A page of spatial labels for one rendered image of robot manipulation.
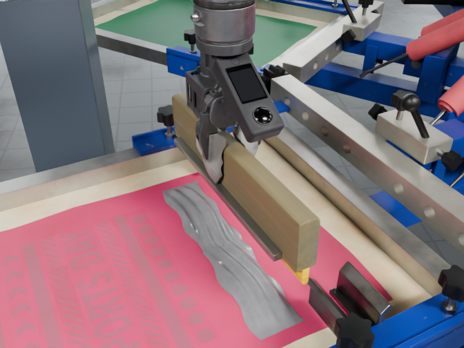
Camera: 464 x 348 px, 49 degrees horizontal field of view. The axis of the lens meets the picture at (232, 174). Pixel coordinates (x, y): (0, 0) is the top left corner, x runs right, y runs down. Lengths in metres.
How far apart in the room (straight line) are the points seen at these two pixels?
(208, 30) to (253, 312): 0.38
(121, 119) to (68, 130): 1.84
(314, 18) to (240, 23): 1.16
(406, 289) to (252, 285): 0.22
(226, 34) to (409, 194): 0.41
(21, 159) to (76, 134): 1.64
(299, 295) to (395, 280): 0.15
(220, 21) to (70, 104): 0.71
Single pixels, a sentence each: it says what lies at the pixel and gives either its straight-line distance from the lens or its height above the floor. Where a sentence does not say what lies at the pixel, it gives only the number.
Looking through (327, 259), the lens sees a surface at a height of 0.95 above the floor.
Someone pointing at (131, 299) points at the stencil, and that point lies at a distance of 0.76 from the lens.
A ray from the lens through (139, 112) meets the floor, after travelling 3.20.
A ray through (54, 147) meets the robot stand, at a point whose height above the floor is 0.84.
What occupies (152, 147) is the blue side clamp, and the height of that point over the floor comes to 1.00.
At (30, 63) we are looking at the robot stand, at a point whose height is 1.06.
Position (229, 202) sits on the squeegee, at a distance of 0.70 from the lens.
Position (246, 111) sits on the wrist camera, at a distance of 0.60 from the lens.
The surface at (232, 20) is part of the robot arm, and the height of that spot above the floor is 1.32.
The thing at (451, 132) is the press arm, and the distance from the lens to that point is 1.01.
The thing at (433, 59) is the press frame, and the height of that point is 1.04.
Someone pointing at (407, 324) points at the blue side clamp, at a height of 1.00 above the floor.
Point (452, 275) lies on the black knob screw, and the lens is 0.69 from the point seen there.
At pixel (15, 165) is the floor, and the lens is 2.89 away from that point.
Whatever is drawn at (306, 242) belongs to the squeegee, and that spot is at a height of 1.12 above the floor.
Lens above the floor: 1.52
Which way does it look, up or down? 36 degrees down
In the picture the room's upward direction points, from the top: straight up
